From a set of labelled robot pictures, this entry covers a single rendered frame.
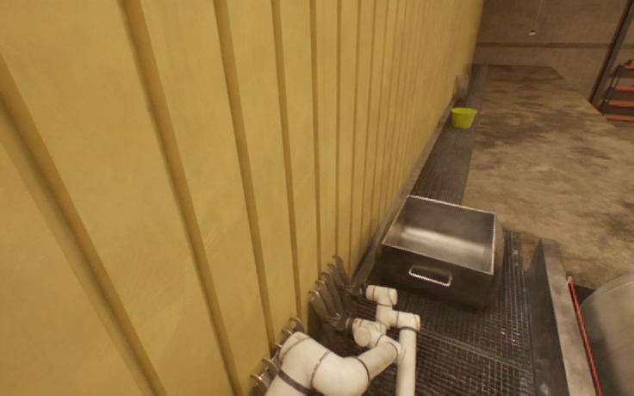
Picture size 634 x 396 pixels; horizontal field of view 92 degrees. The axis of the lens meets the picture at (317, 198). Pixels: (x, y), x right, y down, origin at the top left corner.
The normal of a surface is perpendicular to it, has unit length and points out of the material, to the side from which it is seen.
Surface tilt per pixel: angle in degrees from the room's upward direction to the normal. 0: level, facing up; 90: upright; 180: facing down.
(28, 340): 90
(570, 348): 0
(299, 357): 29
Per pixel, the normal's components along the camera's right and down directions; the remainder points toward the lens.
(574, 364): -0.06, -0.87
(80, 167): 0.89, 0.21
